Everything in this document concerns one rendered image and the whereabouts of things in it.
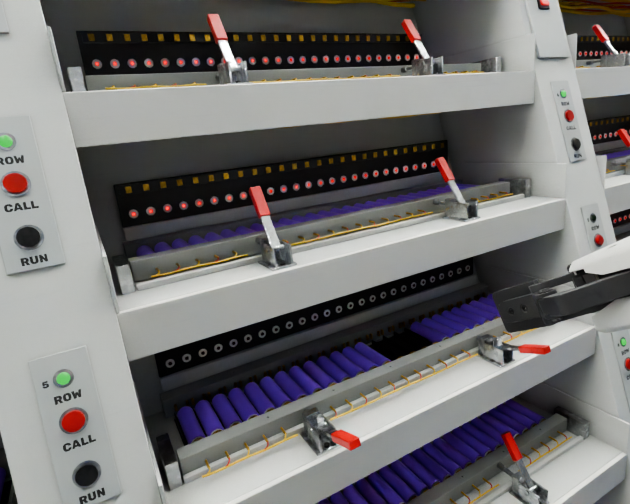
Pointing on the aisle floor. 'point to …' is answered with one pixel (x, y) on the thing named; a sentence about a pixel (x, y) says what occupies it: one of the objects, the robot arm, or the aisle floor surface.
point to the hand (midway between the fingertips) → (550, 294)
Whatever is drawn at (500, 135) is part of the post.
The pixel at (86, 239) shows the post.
